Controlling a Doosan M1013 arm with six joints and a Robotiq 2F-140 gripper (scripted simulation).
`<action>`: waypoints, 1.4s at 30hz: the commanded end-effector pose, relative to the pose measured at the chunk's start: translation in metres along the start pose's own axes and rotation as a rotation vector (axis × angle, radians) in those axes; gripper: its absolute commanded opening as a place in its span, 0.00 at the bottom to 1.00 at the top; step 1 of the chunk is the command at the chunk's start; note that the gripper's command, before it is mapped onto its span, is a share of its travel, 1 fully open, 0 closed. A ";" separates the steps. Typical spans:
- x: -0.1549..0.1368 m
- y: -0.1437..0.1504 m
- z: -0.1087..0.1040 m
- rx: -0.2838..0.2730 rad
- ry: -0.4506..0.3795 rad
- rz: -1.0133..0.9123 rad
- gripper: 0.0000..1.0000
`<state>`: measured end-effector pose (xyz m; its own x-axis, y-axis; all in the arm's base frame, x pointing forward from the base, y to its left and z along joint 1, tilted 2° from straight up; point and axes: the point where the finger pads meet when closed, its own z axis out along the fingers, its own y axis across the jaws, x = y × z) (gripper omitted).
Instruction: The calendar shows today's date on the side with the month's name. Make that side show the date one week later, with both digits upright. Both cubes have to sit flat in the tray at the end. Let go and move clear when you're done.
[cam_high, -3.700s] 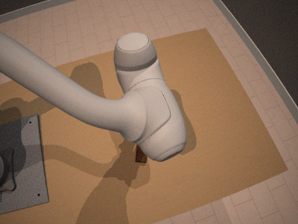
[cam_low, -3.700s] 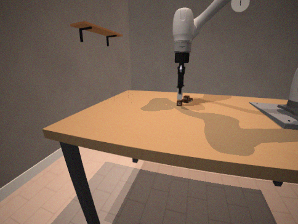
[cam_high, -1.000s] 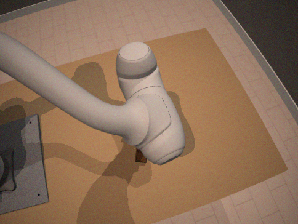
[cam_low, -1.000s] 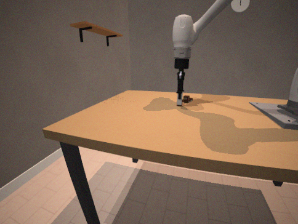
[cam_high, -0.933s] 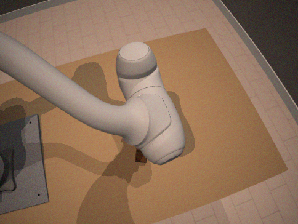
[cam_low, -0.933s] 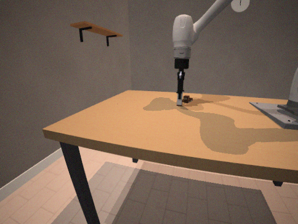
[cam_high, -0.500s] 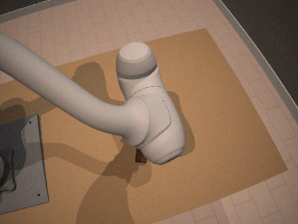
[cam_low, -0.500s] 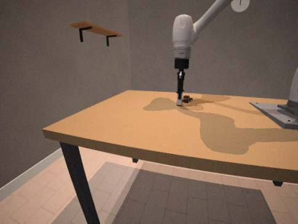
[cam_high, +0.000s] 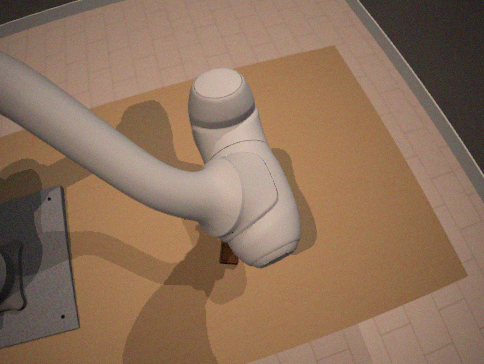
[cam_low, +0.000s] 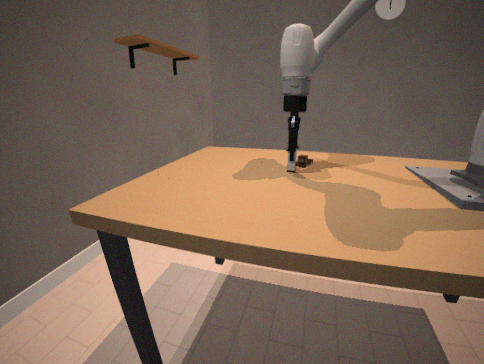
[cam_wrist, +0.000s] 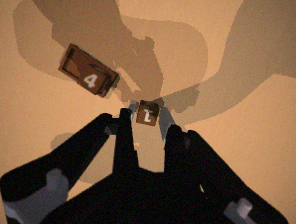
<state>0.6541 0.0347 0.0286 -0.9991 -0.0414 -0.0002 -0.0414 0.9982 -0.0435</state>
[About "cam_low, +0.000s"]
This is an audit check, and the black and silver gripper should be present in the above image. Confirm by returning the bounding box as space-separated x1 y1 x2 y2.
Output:
283 96 307 171

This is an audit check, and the brown wooden calendar tray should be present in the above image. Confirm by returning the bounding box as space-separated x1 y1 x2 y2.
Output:
297 159 313 168

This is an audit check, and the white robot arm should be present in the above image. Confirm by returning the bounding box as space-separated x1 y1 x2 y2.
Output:
280 0 484 189

